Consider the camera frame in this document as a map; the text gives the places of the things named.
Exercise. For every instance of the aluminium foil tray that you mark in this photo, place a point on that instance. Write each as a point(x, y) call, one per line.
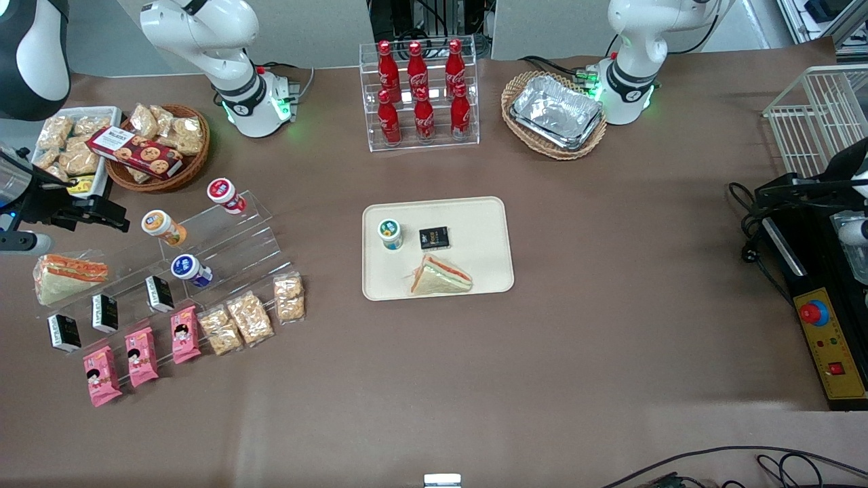
point(556, 112)

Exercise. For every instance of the orange lid gum jar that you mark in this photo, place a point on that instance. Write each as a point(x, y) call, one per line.
point(159, 224)

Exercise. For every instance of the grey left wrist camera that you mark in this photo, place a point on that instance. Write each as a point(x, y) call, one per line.
point(856, 232)

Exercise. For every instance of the small silver metal object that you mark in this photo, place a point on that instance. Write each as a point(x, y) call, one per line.
point(442, 480)

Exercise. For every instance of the clear plastic container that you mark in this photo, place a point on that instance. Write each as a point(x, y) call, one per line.
point(856, 264)

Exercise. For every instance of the red cola bottle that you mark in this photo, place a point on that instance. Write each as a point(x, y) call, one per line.
point(455, 68)
point(387, 71)
point(389, 122)
point(424, 120)
point(460, 116)
point(417, 71)

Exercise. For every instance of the light tan wicker basket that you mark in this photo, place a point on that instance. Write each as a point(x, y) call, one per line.
point(519, 132)

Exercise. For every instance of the black and white small box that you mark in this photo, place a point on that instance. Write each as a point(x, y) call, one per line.
point(64, 333)
point(160, 293)
point(105, 312)

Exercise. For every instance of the cream plastic serving tray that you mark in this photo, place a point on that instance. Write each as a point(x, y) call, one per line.
point(475, 230)

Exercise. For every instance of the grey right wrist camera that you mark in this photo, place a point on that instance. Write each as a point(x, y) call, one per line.
point(24, 242)

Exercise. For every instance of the red lid gum jar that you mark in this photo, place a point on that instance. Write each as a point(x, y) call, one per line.
point(222, 192)

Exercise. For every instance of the clear acrylic bottle rack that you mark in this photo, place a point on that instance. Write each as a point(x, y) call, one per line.
point(366, 135)

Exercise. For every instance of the clear rice cracker packet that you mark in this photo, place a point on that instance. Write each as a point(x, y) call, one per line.
point(220, 331)
point(184, 135)
point(91, 126)
point(46, 159)
point(143, 120)
point(164, 116)
point(79, 157)
point(57, 173)
point(289, 297)
point(138, 175)
point(250, 318)
point(55, 132)

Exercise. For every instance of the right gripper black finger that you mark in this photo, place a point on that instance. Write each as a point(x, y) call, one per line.
point(105, 220)
point(88, 204)

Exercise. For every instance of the red rocker switch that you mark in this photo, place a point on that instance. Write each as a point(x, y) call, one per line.
point(836, 369)

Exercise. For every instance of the black machine with yellow panel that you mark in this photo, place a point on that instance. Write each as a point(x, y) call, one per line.
point(810, 279)

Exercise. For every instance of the pink cartoon snack packet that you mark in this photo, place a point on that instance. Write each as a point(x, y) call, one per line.
point(184, 335)
point(102, 376)
point(142, 357)

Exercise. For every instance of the yellow snack packet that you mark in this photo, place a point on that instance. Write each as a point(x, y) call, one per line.
point(81, 185)

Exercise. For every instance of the red emergency stop button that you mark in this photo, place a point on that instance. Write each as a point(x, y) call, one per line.
point(812, 312)

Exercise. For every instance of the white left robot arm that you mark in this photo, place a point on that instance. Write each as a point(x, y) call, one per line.
point(637, 41)

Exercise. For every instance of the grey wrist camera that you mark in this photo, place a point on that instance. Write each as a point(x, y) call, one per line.
point(24, 242)
point(856, 232)

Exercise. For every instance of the silver metal bar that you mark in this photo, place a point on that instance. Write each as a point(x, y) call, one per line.
point(785, 246)

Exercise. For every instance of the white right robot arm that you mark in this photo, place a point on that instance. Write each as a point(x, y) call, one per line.
point(203, 34)

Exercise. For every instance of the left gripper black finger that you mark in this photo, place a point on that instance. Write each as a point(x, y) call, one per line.
point(786, 184)
point(793, 200)

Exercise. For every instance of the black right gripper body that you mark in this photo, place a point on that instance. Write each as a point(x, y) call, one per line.
point(49, 202)

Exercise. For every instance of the green lid gum jar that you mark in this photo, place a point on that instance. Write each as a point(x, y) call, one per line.
point(390, 232)

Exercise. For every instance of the wrapped triangle sandwich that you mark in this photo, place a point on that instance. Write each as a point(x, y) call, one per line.
point(437, 279)
point(68, 274)

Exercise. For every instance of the clear acrylic tiered stand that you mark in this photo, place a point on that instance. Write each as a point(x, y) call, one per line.
point(224, 237)

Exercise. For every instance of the aluminium frame shelf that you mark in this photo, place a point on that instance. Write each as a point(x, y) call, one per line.
point(824, 24)

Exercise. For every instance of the dark brown wicker basket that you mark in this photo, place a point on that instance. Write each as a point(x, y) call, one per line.
point(193, 166)

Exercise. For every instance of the black gold-print small box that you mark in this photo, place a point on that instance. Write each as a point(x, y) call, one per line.
point(435, 238)

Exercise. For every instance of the blue lid gum jar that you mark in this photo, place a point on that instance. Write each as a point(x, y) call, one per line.
point(186, 268)

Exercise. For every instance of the red cookie box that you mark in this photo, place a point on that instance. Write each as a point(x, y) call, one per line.
point(135, 152)

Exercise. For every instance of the white rectangular snack tray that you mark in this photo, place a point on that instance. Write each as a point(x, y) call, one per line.
point(102, 146)

